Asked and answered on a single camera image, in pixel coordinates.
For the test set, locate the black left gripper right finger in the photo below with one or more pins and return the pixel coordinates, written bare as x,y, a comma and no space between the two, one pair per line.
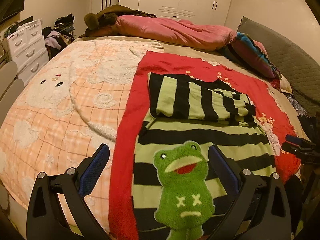
260,209

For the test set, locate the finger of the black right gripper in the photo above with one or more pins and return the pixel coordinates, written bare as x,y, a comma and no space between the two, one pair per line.
303,149

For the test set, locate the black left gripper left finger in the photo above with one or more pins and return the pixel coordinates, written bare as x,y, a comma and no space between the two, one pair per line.
45,217

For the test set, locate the green black striped frog sweater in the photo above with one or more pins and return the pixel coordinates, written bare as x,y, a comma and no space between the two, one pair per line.
176,192

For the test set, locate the pile of dark clothes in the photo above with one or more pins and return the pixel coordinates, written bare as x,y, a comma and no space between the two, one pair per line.
59,36

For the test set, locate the red floral blanket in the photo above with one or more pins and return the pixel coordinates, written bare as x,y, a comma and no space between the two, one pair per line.
268,112

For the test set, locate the grey quilted headboard cushion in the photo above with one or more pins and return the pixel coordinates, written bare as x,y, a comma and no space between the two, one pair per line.
299,68

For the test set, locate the peach plaid fluffy bedspread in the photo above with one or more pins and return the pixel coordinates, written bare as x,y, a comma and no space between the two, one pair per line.
70,107

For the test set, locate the colourful striped pillow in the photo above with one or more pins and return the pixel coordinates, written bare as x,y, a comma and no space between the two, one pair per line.
252,54

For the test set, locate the white plastic drawer unit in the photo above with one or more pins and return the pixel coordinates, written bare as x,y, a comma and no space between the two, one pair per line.
26,47

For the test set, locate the pink quilt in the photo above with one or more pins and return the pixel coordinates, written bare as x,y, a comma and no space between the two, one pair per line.
182,32

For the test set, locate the brown plush toy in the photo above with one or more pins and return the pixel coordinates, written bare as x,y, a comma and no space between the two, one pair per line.
94,21

